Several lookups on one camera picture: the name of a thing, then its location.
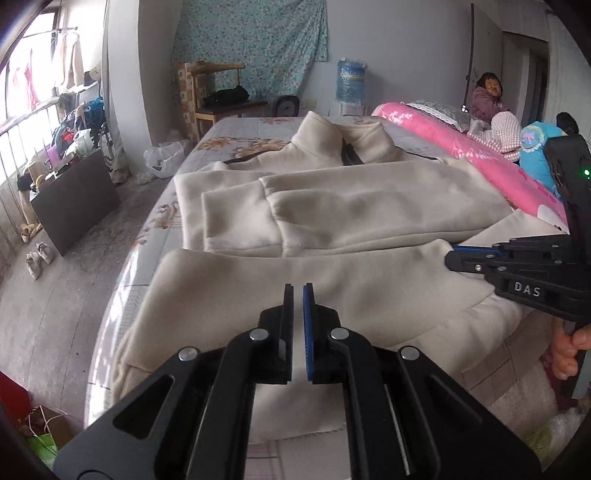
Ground white water dispenser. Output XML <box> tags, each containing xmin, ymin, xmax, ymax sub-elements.
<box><xmin>329</xmin><ymin>102</ymin><xmax>370</xmax><ymax>117</ymax></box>

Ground grey lace pillow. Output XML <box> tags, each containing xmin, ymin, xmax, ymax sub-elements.
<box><xmin>406</xmin><ymin>99</ymin><xmax>467</xmax><ymax>132</ymax></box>

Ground hanging pink clothes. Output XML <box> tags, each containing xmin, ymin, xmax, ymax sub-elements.
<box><xmin>11</xmin><ymin>51</ymin><xmax>42</xmax><ymax>112</ymax></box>

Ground blue water jug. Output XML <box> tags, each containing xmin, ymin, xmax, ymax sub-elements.
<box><xmin>335</xmin><ymin>58</ymin><xmax>369</xmax><ymax>106</ymax></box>

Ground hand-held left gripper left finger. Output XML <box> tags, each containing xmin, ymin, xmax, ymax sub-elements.
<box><xmin>53</xmin><ymin>284</ymin><xmax>295</xmax><ymax>480</ymax></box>

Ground beige jacket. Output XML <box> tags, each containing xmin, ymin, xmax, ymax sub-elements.
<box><xmin>111</xmin><ymin>111</ymin><xmax>566</xmax><ymax>437</ymax></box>

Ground brown paper bag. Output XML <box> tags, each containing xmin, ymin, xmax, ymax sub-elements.
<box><xmin>30</xmin><ymin>405</ymin><xmax>77</xmax><ymax>448</ymax></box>

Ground bed with floral sheet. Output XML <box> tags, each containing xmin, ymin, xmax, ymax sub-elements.
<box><xmin>99</xmin><ymin>114</ymin><xmax>555</xmax><ymax>480</ymax></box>

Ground teal floral wall curtain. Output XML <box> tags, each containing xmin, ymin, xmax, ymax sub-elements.
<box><xmin>171</xmin><ymin>0</ymin><xmax>329</xmax><ymax>97</ymax></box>

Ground white plastic bag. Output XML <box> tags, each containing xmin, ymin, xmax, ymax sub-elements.
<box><xmin>144</xmin><ymin>141</ymin><xmax>192</xmax><ymax>179</ymax></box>

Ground hanging beige coat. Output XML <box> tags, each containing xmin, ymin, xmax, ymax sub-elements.
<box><xmin>51</xmin><ymin>30</ymin><xmax>84</xmax><ymax>90</ymax></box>

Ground black spoked wheel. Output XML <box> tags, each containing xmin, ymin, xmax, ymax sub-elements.
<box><xmin>99</xmin><ymin>122</ymin><xmax>116</xmax><ymax>162</ymax></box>

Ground green paper bag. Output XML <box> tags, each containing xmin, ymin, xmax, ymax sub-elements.
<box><xmin>28</xmin><ymin>434</ymin><xmax>58</xmax><ymax>469</ymax></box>

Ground blue plush toy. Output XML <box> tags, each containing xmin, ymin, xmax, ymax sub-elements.
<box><xmin>519</xmin><ymin>121</ymin><xmax>571</xmax><ymax>199</ymax></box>

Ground black bag on chair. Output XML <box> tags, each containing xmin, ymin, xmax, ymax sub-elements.
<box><xmin>203</xmin><ymin>85</ymin><xmax>250</xmax><ymax>106</ymax></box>

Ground pink checked cloth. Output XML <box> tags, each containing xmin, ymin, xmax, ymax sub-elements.
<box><xmin>467</xmin><ymin>111</ymin><xmax>522</xmax><ymax>155</ymax></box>

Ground small black fan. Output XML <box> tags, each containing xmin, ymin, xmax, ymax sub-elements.
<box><xmin>272</xmin><ymin>95</ymin><xmax>301</xmax><ymax>118</ymax></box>

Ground red paper bag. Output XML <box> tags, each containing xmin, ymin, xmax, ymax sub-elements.
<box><xmin>0</xmin><ymin>371</ymin><xmax>28</xmax><ymax>425</ymax></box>

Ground grey door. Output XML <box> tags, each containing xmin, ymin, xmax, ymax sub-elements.
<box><xmin>501</xmin><ymin>31</ymin><xmax>550</xmax><ymax>124</ymax></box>

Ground wooden chair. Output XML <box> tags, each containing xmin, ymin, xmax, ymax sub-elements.
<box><xmin>178</xmin><ymin>61</ymin><xmax>269</xmax><ymax>139</ymax></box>

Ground pile of clutter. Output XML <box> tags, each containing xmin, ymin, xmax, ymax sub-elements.
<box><xmin>46</xmin><ymin>95</ymin><xmax>109</xmax><ymax>171</ymax></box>

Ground pink floral blanket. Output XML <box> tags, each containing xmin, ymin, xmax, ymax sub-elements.
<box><xmin>372</xmin><ymin>102</ymin><xmax>571</xmax><ymax>232</ymax></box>

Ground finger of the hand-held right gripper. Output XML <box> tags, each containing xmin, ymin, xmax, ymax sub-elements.
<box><xmin>452</xmin><ymin>234</ymin><xmax>573</xmax><ymax>261</ymax></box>
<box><xmin>445</xmin><ymin>253</ymin><xmax>573</xmax><ymax>278</ymax></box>

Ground dark low cabinet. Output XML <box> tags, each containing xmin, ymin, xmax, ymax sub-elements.
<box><xmin>30</xmin><ymin>148</ymin><xmax>121</xmax><ymax>257</ymax></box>

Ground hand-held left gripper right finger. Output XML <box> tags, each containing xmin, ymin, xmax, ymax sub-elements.
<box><xmin>302</xmin><ymin>282</ymin><xmax>541</xmax><ymax>480</ymax></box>

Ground person's right hand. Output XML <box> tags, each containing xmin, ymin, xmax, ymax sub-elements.
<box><xmin>551</xmin><ymin>320</ymin><xmax>591</xmax><ymax>380</ymax></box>

